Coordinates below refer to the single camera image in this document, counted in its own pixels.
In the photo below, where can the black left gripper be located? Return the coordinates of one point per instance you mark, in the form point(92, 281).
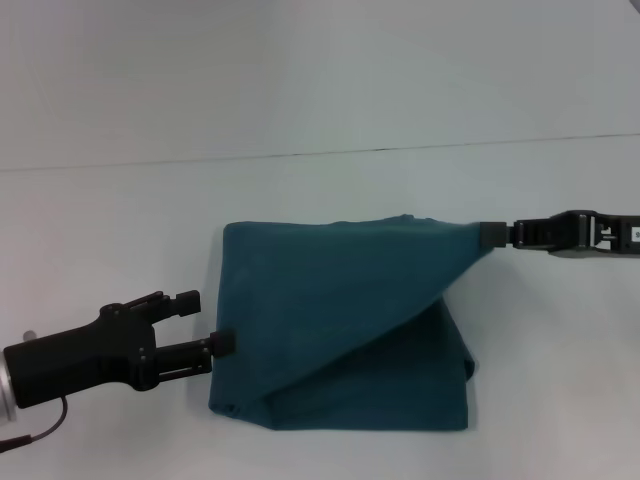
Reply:
point(80, 355)

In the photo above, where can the teal blue shirt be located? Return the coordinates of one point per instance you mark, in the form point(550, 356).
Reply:
point(325, 310)

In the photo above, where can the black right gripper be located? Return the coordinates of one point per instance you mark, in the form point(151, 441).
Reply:
point(610, 235)

